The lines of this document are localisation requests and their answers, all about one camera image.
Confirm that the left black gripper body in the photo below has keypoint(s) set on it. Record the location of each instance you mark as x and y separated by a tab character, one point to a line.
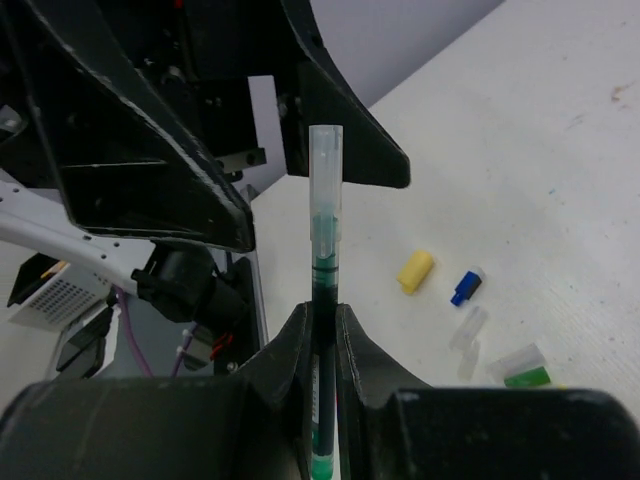
201	55

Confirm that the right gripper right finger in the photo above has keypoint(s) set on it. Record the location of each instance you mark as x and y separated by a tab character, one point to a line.
371	389

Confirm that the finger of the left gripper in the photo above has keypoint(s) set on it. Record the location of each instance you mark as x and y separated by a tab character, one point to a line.
371	156
126	165

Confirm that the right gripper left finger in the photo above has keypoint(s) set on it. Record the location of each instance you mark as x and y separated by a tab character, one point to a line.
275	436

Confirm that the dark green clear highlighter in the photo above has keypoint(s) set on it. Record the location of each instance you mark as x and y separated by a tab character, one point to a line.
324	280

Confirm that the clear highlighter cap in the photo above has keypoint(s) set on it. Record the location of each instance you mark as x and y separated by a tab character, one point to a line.
467	332
469	361

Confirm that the yellow pen cap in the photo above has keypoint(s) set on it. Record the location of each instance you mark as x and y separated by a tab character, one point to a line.
414	271

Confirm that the blue pen cap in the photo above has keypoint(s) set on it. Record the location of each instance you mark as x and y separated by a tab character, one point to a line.
467	286

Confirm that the green marker cap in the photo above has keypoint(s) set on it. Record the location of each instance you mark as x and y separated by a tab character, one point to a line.
533	378

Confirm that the white perforated box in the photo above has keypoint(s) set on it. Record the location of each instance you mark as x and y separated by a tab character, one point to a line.
49	294

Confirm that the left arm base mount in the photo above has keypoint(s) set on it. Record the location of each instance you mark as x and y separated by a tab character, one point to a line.
222	311

